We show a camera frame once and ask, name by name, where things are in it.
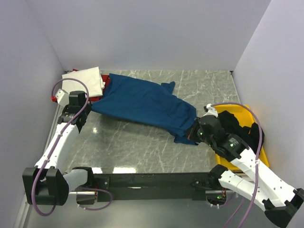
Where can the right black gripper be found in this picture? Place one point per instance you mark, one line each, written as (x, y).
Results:
(191, 135)

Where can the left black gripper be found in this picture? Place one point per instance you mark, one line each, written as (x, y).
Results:
(88, 108)

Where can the blue t shirt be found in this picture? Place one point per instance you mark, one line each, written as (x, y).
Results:
(149, 103)

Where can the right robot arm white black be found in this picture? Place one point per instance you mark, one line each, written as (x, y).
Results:
(278, 200)

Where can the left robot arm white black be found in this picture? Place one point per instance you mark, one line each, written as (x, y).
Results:
(44, 183)

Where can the black t shirt in bin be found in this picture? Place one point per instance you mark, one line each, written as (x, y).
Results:
(231, 125)

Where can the folded white t shirt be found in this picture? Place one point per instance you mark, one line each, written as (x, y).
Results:
(71, 85)

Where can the folded red t shirt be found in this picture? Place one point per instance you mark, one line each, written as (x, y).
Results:
(105, 82)

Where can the yellow plastic bin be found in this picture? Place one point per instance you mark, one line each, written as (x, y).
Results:
(245, 118)

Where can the black base beam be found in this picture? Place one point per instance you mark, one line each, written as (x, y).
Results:
(151, 186)

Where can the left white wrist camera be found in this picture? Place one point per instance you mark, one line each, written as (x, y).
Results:
(61, 98)

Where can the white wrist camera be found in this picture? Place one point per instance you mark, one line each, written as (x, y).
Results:
(210, 110)
(61, 98)

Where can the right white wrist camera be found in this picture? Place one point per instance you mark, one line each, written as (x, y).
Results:
(210, 110)

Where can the aluminium frame rail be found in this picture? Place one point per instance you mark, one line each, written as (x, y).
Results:
(25, 208)

